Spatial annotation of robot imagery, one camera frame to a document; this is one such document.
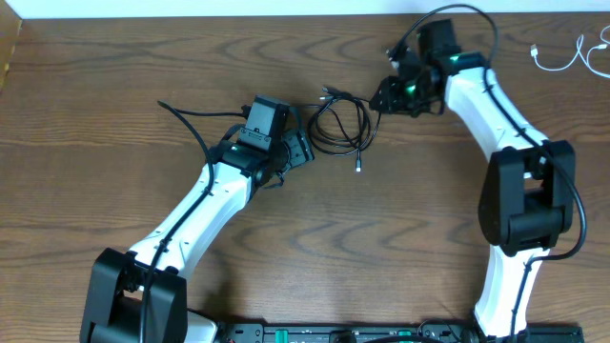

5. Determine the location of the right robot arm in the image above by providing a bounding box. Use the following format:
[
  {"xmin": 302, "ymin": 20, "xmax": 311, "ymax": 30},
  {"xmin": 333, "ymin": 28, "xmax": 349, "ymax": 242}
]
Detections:
[{"xmin": 370, "ymin": 19, "xmax": 582, "ymax": 342}]

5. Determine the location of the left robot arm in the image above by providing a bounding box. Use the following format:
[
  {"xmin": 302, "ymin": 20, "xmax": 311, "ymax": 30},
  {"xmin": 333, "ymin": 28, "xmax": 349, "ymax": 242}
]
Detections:
[{"xmin": 79, "ymin": 95, "xmax": 314, "ymax": 342}]

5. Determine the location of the white cable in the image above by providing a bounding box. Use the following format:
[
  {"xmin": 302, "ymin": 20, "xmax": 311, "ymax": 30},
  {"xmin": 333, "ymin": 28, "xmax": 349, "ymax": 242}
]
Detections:
[{"xmin": 529, "ymin": 23, "xmax": 610, "ymax": 80}]

